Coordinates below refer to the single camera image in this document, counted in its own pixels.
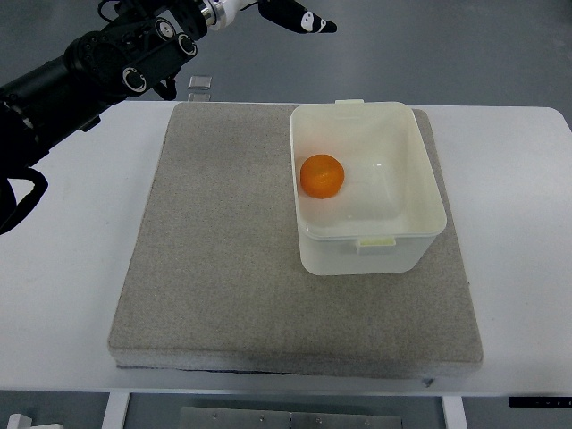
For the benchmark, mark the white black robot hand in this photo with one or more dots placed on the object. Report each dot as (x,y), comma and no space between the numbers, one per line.
(290,15)

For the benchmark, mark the grey foam mat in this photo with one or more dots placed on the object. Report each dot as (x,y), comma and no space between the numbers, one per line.
(215,280)

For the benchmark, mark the small clear plastic square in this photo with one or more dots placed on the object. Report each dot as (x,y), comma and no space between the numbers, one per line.
(200,82)

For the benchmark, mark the white table leg frame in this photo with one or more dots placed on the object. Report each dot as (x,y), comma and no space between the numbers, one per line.
(118,404)

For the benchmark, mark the white block on floor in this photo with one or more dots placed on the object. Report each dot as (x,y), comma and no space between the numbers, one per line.
(19,421)

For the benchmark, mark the black table control panel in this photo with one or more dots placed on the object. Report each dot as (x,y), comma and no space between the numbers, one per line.
(540,402)

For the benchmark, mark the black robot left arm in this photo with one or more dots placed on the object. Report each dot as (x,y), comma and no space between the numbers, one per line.
(142,48)

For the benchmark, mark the white plastic box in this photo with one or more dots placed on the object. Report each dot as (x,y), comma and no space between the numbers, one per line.
(388,210)

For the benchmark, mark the orange fruit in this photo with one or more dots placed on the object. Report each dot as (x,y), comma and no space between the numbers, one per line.
(321,176)

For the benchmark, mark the grey metal plate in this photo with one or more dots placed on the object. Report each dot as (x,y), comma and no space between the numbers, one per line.
(192,417)

